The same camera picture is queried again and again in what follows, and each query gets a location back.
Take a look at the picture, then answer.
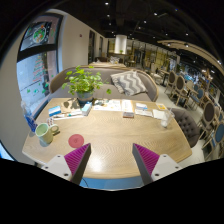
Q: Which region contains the white paper leaflet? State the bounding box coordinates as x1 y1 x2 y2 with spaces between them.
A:
134 102 154 118

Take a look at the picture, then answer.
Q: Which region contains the grey tufted chair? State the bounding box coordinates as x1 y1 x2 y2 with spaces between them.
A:
170 107 202 149

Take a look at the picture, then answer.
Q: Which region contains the white round column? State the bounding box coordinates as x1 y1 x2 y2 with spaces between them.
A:
113 34 128 55

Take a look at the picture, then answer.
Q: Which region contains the group of ceiling lights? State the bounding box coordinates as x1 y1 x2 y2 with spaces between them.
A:
99 1 223 64

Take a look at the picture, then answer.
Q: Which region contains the green potted plant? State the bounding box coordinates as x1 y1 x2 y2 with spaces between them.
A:
61 64 113 104

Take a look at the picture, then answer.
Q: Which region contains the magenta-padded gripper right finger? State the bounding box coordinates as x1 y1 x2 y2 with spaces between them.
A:
131 142 183 186

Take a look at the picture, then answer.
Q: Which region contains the flat round red coaster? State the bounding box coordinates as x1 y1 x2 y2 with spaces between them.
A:
67 133 85 149

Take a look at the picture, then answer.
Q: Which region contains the small white-blue carton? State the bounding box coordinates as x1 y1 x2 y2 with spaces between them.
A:
81 101 93 117

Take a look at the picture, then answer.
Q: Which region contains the group of dining chairs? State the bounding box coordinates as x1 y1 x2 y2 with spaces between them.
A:
164 68 224 161

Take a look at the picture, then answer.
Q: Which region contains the white printed brochure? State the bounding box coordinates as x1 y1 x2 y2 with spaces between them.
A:
93 98 124 113

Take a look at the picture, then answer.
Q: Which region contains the clear drinking glass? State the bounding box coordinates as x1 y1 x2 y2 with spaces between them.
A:
160 108 176 129

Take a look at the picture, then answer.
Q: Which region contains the grey chevron cushion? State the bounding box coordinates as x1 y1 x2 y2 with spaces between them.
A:
110 69 149 97

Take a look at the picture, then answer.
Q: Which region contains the curved grey sofa bench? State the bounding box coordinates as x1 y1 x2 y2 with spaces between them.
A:
49 66 160 103

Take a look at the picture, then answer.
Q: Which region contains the pill blister pack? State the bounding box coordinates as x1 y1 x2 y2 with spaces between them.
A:
45 117 57 127

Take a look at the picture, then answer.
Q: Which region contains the long white carton box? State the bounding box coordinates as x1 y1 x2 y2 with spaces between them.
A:
122 99 135 119

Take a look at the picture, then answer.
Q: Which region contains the light green mug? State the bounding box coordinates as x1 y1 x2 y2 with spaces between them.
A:
34 122 60 145

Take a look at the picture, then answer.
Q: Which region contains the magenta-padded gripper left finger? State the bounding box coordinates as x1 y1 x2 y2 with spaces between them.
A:
41 142 93 186

